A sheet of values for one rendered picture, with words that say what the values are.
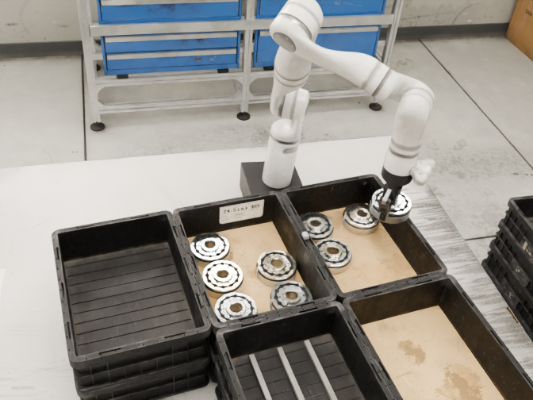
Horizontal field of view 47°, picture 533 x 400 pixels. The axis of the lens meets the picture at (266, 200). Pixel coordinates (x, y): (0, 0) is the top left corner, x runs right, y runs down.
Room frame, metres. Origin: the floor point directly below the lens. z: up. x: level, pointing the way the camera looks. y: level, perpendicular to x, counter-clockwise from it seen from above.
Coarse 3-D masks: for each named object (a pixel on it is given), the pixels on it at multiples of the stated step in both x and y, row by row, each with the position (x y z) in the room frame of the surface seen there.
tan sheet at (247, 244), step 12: (240, 228) 1.24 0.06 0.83; (252, 228) 1.24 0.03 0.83; (264, 228) 1.24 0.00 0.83; (228, 240) 1.18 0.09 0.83; (240, 240) 1.19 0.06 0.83; (252, 240) 1.19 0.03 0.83; (264, 240) 1.19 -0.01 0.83; (276, 240) 1.20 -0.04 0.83; (240, 252) 1.14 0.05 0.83; (252, 252) 1.15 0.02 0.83; (288, 252) 1.16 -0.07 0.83; (240, 264) 1.10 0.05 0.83; (252, 264) 1.10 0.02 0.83; (252, 276) 1.06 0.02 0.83; (300, 276) 1.08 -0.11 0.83; (252, 288) 1.02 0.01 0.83; (264, 288) 1.03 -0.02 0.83; (216, 300) 0.97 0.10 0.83; (264, 300) 0.99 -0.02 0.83
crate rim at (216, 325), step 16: (272, 192) 1.28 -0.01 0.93; (192, 208) 1.19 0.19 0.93; (288, 208) 1.22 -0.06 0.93; (176, 224) 1.12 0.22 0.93; (304, 240) 1.11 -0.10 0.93; (192, 256) 1.02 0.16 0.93; (320, 272) 1.02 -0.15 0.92; (208, 304) 0.89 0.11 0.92; (304, 304) 0.91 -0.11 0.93; (240, 320) 0.85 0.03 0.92
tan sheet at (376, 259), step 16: (336, 224) 1.29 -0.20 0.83; (352, 240) 1.23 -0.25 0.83; (368, 240) 1.23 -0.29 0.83; (384, 240) 1.24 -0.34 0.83; (352, 256) 1.17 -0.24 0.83; (368, 256) 1.17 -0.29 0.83; (384, 256) 1.18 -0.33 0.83; (400, 256) 1.18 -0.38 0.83; (352, 272) 1.11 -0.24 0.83; (368, 272) 1.11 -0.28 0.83; (384, 272) 1.12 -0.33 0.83; (400, 272) 1.12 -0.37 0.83; (352, 288) 1.05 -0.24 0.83
